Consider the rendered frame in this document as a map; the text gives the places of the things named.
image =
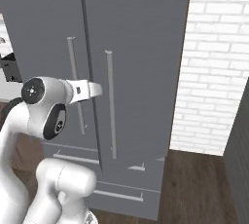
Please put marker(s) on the grey fridge right door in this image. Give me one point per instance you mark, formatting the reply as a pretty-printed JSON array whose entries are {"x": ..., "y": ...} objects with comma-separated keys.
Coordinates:
[{"x": 142, "y": 56}]

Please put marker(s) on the grey fridge left door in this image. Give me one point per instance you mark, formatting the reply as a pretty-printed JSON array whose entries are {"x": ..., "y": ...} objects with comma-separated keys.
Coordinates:
[{"x": 42, "y": 13}]

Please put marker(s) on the grey fridge small drawer front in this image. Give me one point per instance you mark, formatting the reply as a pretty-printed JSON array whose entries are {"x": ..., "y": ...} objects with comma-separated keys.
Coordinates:
[{"x": 129, "y": 206}]

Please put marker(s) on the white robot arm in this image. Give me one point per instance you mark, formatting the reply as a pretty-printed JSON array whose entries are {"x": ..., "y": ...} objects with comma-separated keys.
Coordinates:
[{"x": 16, "y": 143}]

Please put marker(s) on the dark grey counter side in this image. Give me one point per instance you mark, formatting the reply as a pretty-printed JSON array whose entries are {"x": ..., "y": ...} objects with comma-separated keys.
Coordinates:
[{"x": 238, "y": 156}]

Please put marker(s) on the black appliance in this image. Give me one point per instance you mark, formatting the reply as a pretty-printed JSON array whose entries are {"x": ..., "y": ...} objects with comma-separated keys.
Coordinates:
[{"x": 11, "y": 68}]

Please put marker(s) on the grey fridge door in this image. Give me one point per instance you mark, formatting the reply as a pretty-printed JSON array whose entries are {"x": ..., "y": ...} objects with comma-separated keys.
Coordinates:
[
  {"x": 42, "y": 13},
  {"x": 142, "y": 56}
]

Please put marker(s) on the grey fridge large drawer front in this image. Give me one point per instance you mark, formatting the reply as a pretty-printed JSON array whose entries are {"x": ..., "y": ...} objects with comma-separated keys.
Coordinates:
[{"x": 146, "y": 179}]

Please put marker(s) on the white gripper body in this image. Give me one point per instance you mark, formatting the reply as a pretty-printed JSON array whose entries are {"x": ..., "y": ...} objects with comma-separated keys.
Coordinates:
[{"x": 95, "y": 90}]

